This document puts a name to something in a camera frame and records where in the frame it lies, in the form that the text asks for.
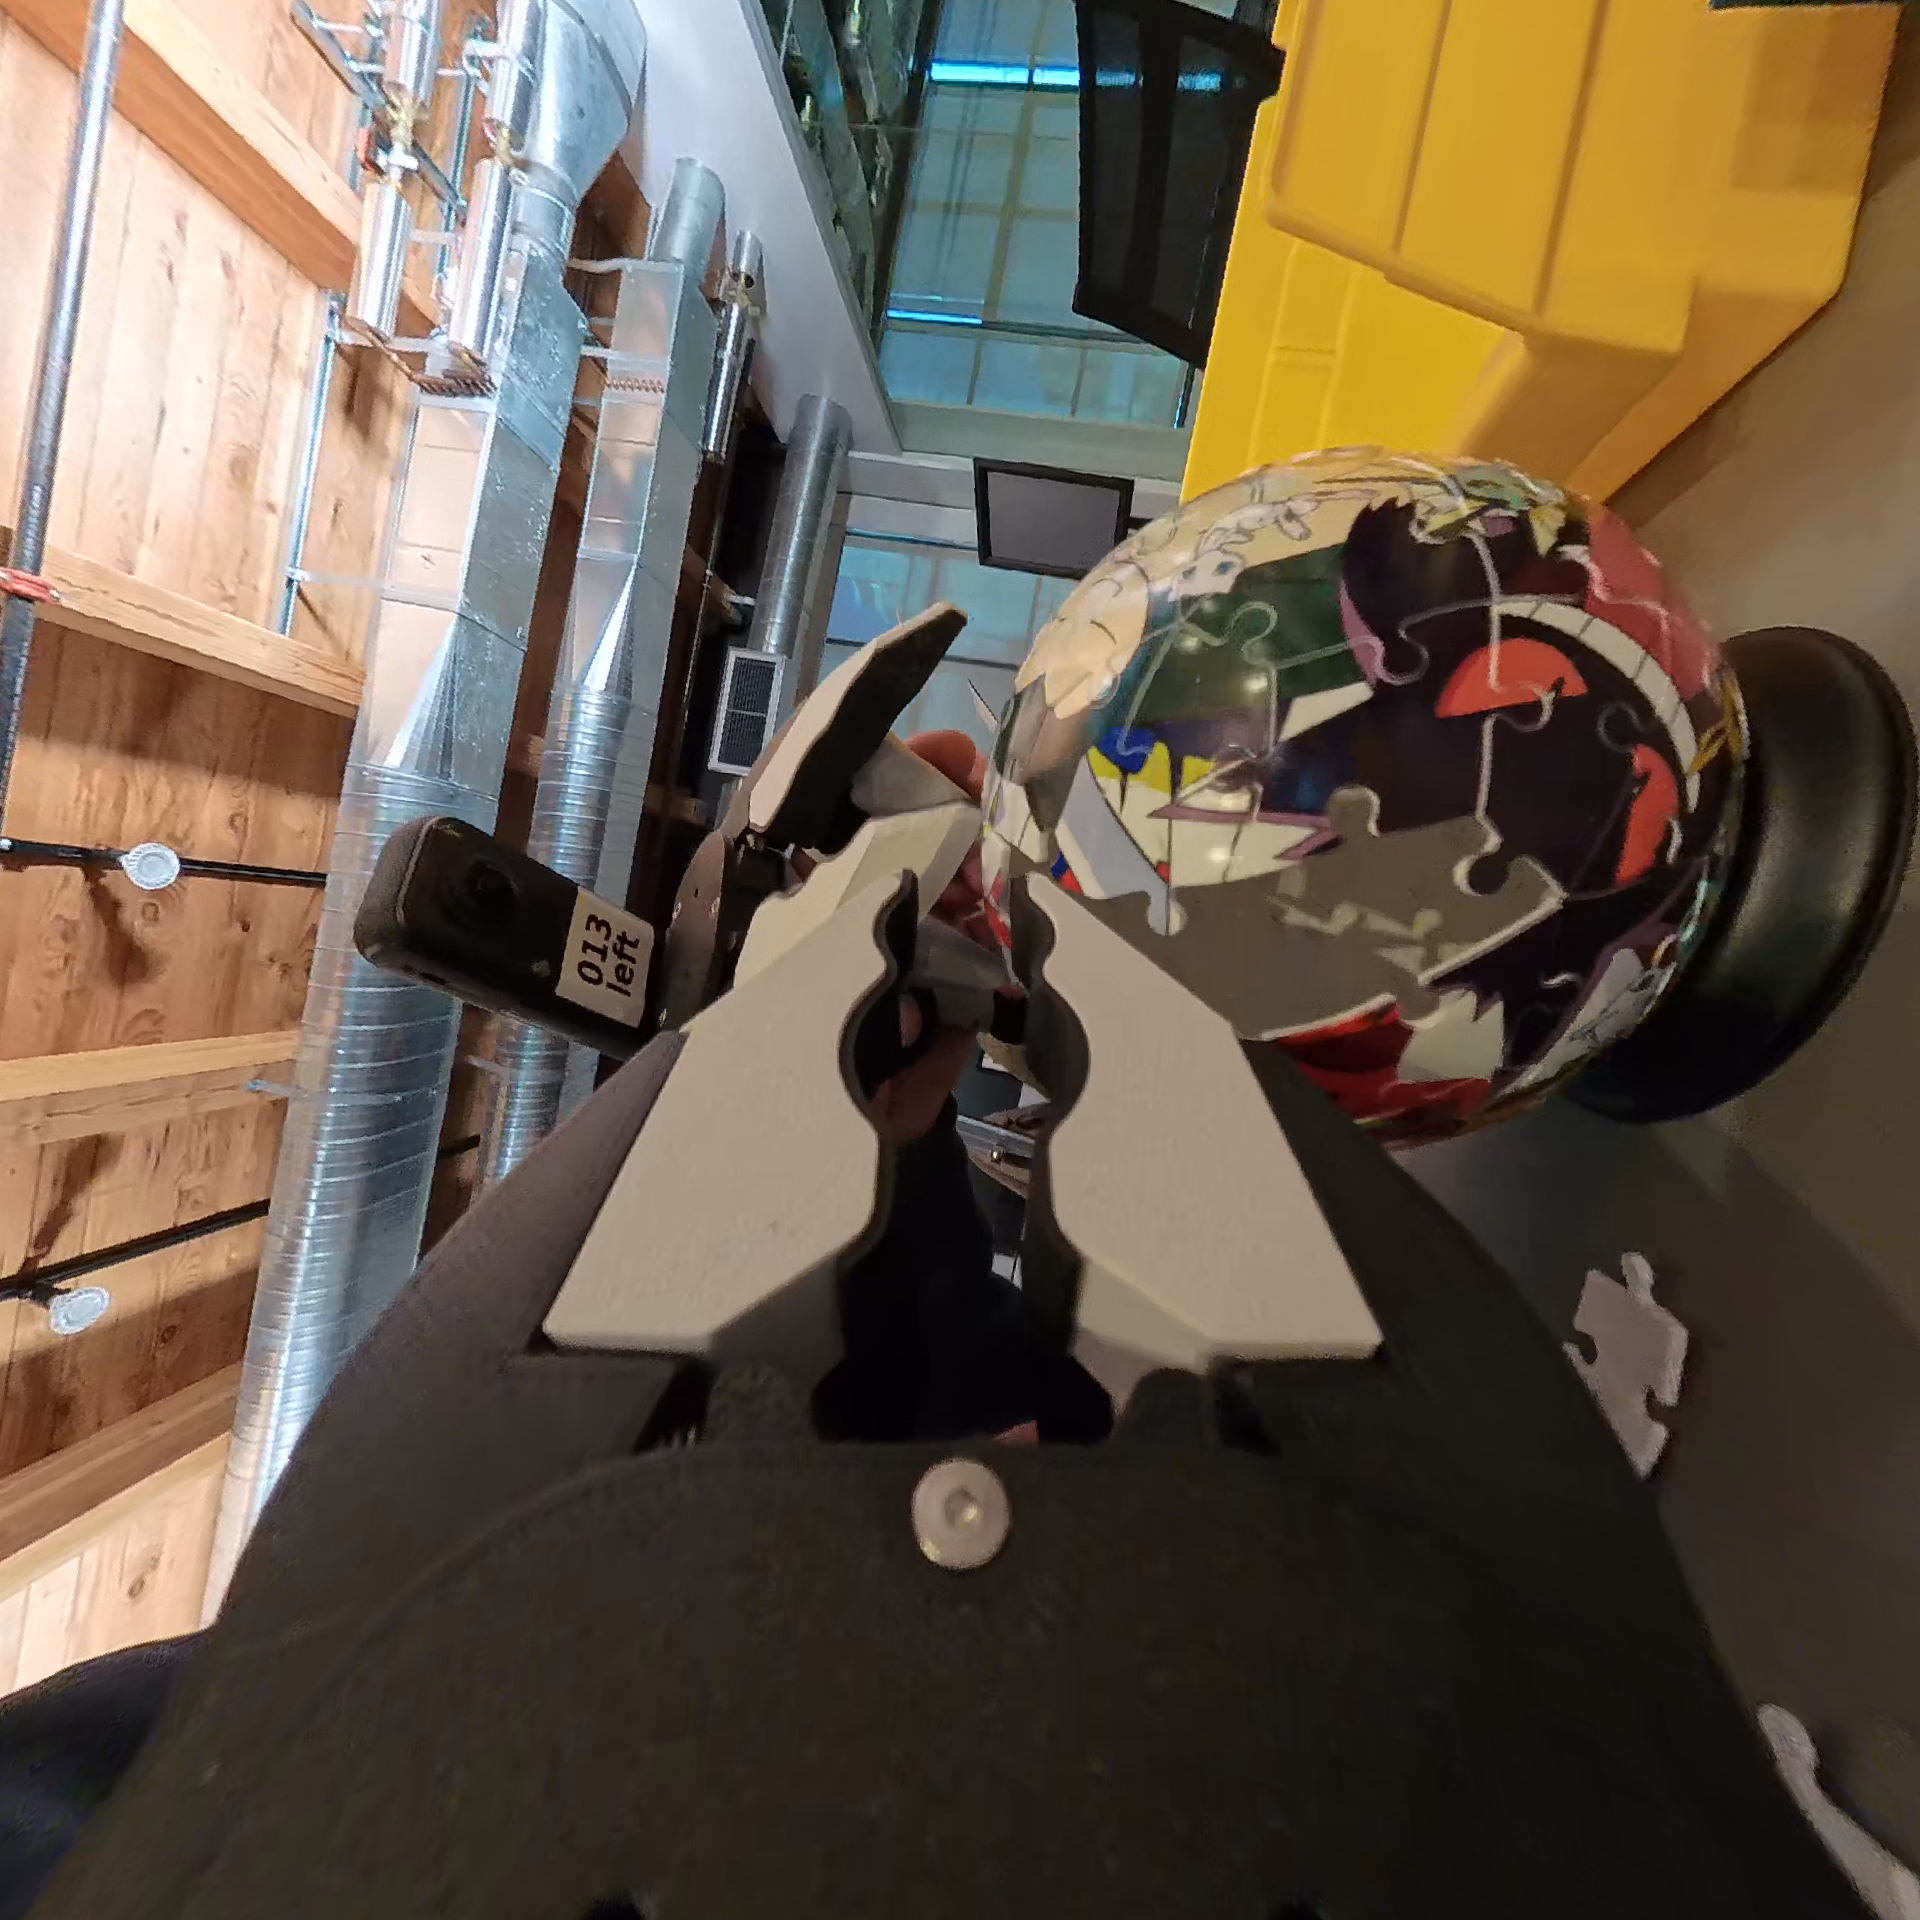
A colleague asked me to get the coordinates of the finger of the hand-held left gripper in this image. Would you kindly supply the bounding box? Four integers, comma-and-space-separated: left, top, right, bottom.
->
746, 603, 969, 841
735, 804, 986, 984

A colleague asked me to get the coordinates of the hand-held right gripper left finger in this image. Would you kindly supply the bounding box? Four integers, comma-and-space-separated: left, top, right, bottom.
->
543, 870, 924, 1374

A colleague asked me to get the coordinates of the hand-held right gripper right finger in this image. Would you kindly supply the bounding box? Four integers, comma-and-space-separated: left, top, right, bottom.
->
1012, 877, 1385, 1408

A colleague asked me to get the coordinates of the colourful puzzle ball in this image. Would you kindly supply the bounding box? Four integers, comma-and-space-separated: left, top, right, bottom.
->
982, 447, 1753, 1155

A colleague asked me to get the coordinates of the white-backed puzzle piece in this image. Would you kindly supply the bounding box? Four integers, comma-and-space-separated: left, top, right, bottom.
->
1755, 1703, 1907, 1920
1563, 1252, 1692, 1480

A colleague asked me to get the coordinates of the black ball stand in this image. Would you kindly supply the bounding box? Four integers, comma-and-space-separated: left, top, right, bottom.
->
1563, 627, 1920, 1127

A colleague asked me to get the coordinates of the person's left hand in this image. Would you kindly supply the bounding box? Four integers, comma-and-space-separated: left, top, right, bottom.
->
884, 726, 994, 811

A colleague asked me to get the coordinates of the vent grille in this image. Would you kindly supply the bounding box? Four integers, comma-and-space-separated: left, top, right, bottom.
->
716, 646, 793, 777

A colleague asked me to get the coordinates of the black framed panel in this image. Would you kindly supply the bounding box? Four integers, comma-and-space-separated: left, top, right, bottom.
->
972, 456, 1135, 579

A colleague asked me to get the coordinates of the large black screen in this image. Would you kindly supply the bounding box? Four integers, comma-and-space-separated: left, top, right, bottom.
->
1071, 0, 1290, 369

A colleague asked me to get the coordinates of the metal conduit pipe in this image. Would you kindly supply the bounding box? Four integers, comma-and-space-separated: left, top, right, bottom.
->
0, 0, 125, 817

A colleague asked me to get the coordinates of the yellow plastic bin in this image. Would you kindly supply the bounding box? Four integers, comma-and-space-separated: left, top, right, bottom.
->
1182, 0, 1911, 512

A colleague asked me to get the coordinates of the small metal duct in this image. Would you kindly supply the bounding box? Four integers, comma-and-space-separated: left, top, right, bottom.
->
747, 398, 857, 662

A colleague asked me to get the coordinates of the large metal duct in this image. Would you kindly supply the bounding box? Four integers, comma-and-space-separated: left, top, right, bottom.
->
201, 0, 649, 1630

